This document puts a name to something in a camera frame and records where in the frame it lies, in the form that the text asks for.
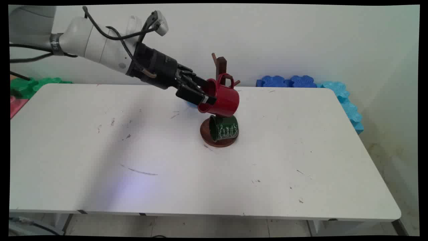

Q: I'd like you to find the grey floor cable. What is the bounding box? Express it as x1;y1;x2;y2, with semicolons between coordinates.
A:
9;217;65;236

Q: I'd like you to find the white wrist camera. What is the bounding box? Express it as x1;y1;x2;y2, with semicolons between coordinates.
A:
146;10;169;37

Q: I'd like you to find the dark blue foam mat tile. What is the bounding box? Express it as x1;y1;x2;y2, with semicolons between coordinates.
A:
256;75;291;88
290;75;318;88

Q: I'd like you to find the green mug with white print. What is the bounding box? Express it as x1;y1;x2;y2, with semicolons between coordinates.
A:
209;114;239;142

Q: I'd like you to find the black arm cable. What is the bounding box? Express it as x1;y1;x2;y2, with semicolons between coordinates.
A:
9;43;79;64

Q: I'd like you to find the green foam mat tile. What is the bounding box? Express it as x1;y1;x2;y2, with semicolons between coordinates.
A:
10;77;73;100

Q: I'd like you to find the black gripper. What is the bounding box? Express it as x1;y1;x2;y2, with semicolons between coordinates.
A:
126;42;218;106

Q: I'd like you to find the red enamel mug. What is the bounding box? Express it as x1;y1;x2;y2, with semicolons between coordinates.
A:
197;73;240;117

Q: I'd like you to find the grey strap band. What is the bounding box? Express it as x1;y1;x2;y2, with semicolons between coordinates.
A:
49;33;65;55

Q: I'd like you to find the red foam mat tile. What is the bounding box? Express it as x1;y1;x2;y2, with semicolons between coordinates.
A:
10;96;30;119

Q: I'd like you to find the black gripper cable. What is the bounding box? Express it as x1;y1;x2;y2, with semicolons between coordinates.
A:
106;26;157;79

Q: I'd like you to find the light blue foam mat tile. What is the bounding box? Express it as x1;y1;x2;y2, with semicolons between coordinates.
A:
320;81;364;135

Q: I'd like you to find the white table leg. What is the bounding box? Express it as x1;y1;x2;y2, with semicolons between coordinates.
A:
307;219;336;237

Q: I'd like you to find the brown wooden mug tree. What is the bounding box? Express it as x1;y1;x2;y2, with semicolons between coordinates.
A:
200;53;241;148

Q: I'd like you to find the black camera cable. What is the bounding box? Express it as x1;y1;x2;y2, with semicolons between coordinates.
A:
82;6;159;41

